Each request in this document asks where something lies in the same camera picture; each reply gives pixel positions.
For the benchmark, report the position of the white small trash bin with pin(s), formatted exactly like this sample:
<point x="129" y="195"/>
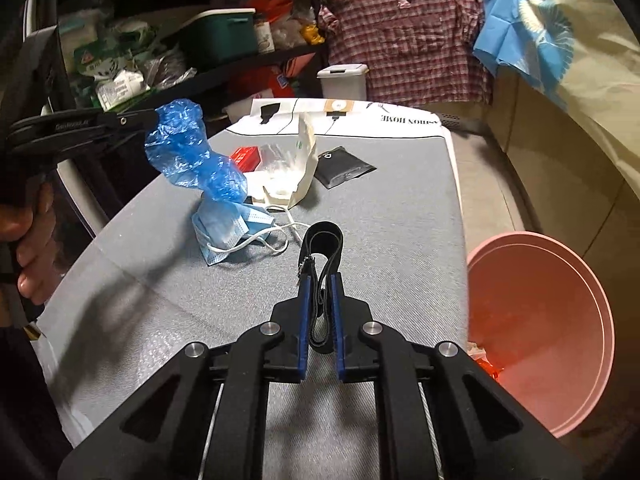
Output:
<point x="344" y="81"/>

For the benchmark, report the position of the red plaid shirt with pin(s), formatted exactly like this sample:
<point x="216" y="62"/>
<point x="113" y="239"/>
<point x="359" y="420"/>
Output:
<point x="417" y="51"/>

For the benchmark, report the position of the black foil pouch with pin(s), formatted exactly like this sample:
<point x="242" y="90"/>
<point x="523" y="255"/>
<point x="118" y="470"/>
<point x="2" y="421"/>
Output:
<point x="338" y="166"/>

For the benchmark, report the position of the grey ironing board cover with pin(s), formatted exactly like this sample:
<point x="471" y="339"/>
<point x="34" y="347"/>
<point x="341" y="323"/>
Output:
<point x="142" y="290"/>

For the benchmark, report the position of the left hand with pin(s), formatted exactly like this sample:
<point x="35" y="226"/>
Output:
<point x="32" y="227"/>

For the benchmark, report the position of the black metal shelf rack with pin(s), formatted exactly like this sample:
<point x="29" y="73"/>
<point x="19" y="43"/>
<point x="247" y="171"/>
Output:
<point x="277" y="25"/>

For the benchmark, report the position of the blue plastic bag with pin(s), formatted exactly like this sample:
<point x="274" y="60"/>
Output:
<point x="178" y="148"/>

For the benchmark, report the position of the pink plastic trash bucket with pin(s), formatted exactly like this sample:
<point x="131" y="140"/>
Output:
<point x="544" y="321"/>

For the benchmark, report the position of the red small packet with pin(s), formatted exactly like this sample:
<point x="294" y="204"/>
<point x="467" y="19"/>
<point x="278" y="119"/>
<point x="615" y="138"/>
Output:
<point x="247" y="158"/>

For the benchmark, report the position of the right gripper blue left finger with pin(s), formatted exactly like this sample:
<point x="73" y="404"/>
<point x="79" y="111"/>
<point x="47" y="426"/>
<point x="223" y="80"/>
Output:
<point x="289" y="357"/>

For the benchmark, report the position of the white open cardboard box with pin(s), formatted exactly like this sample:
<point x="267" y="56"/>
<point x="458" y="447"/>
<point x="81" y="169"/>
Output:
<point x="283" y="177"/>

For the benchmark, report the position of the blue surgical face mask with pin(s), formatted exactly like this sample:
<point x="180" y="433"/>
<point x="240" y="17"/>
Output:
<point x="223" y="228"/>

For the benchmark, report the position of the blue and cream cloth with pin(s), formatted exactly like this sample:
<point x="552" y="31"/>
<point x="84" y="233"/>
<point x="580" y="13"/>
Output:
<point x="583" y="56"/>

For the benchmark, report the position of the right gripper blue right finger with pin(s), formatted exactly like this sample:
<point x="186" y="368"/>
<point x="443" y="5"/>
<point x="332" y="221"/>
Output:
<point x="354" y="359"/>

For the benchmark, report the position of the teal storage box white lid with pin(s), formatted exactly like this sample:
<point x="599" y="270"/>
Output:
<point x="217" y="36"/>

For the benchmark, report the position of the green white package on shelf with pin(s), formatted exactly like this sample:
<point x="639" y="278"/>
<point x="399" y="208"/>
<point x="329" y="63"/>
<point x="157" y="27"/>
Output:
<point x="106" y="72"/>

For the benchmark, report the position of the red trash inside bucket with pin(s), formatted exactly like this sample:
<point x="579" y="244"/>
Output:
<point x="479" y="356"/>

